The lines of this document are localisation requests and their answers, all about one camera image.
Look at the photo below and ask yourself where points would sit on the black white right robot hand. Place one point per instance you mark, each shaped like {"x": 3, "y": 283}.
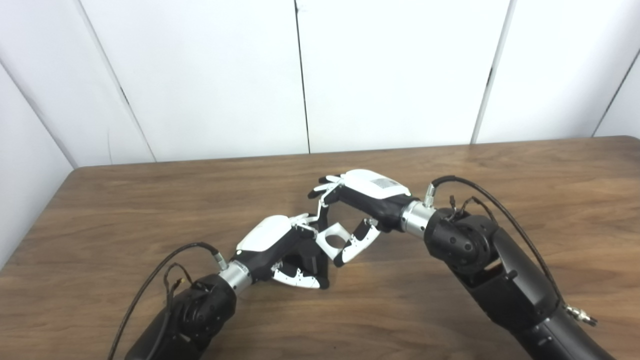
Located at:
{"x": 375, "y": 192}

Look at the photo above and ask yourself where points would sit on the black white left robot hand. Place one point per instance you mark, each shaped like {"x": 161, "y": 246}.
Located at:
{"x": 262, "y": 237}

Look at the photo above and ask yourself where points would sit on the black peg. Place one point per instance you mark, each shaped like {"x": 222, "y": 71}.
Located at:
{"x": 310, "y": 257}

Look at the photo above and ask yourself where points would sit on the white square piece with hole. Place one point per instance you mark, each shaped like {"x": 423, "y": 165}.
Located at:
{"x": 325, "y": 250}

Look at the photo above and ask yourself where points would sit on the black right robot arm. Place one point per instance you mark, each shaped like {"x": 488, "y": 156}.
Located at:
{"x": 500, "y": 280}

